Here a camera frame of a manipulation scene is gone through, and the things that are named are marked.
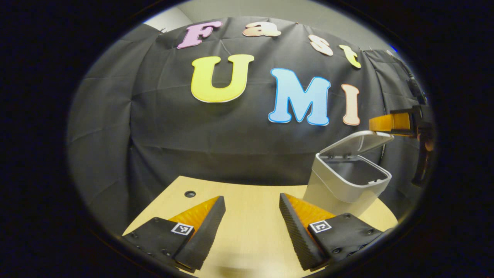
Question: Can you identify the black backdrop cloth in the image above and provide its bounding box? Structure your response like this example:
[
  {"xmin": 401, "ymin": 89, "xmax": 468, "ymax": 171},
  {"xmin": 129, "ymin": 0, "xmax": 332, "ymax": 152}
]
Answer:
[{"xmin": 68, "ymin": 16, "xmax": 433, "ymax": 232}]

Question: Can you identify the white desktop garbage bin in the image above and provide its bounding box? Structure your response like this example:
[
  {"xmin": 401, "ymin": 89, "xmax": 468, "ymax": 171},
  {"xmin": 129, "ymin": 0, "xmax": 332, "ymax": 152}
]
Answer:
[{"xmin": 303, "ymin": 130, "xmax": 395, "ymax": 217}]

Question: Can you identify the wooden desktop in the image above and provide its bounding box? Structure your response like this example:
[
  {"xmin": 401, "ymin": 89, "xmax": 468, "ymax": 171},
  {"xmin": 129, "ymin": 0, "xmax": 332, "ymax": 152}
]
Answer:
[{"xmin": 123, "ymin": 176, "xmax": 399, "ymax": 278}]

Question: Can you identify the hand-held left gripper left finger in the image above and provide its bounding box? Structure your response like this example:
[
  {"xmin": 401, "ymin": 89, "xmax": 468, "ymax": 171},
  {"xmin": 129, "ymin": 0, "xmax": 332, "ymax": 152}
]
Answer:
[{"xmin": 123, "ymin": 195, "xmax": 226, "ymax": 273}]

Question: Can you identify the dark hanging cable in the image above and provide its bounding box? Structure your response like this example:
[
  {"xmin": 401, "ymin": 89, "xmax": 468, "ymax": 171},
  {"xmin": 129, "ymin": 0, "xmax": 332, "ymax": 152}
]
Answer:
[{"xmin": 388, "ymin": 50, "xmax": 427, "ymax": 105}]

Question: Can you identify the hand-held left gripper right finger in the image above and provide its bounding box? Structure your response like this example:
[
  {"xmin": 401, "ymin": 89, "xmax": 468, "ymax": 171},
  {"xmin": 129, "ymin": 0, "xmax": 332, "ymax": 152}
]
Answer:
[{"xmin": 279, "ymin": 192, "xmax": 386, "ymax": 271}]

